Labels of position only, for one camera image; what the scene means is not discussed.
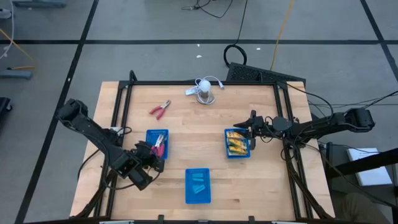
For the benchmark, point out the black side stand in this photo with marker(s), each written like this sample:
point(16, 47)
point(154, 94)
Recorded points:
point(342, 169)

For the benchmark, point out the white globe lamp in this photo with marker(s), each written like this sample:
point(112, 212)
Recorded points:
point(205, 85)

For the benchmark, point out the black caster base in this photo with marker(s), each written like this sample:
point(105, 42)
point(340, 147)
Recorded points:
point(3, 105)

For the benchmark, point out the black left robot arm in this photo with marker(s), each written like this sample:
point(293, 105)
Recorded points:
point(93, 133)

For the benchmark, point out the grey table foot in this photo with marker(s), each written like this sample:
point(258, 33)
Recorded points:
point(15, 74)
point(38, 3)

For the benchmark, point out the black perforated panel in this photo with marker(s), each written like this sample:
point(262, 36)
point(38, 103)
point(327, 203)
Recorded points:
point(248, 73)

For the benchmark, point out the white label strip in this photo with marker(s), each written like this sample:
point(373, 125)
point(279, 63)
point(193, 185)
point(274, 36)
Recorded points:
point(116, 222)
point(287, 222)

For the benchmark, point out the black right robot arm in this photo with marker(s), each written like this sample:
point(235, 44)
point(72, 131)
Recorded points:
point(311, 127)

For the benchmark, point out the white plug adapter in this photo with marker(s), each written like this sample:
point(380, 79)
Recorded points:
point(191, 91)

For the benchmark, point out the black aluminium table frame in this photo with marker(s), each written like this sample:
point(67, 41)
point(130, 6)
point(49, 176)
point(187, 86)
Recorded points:
point(199, 83)

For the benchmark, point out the person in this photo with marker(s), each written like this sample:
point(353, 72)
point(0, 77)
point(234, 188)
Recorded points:
point(363, 211)

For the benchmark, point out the black frame clamp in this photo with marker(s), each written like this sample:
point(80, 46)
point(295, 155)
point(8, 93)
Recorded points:
point(160, 217)
point(251, 218)

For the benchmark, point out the blue slotted plastic basket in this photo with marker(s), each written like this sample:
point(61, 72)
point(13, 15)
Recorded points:
point(198, 197)
point(226, 146)
point(150, 135)

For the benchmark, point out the white notebook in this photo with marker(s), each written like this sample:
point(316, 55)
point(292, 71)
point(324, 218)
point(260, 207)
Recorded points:
point(370, 174)

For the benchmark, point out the light blue eraser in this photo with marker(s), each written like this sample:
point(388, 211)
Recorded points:
point(201, 187)
point(196, 188)
point(197, 175)
point(197, 179)

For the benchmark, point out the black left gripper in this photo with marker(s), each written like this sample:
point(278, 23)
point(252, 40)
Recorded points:
point(144, 152)

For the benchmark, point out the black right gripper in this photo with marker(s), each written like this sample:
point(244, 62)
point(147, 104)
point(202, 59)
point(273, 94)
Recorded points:
point(261, 127)

